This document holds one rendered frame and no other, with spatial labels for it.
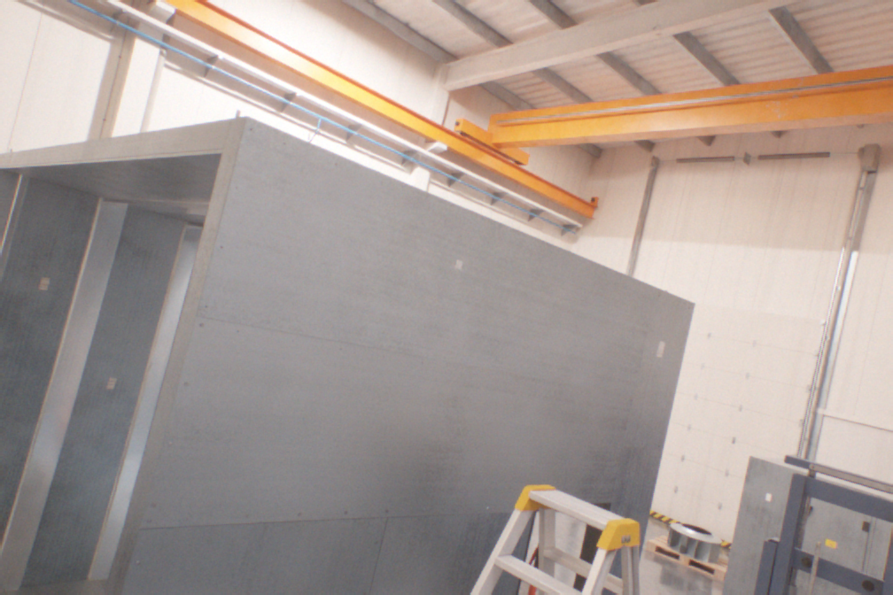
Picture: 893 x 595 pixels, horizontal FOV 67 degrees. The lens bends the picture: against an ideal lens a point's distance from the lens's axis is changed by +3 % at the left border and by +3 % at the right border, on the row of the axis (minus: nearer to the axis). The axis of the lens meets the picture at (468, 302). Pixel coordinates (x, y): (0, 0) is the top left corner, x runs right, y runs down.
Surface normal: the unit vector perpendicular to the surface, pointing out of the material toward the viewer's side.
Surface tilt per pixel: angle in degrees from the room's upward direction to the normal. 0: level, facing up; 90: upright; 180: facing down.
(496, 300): 90
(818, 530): 90
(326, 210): 90
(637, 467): 90
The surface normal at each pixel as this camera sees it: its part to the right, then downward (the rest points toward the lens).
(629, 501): 0.68, 0.13
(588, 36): -0.70, -0.19
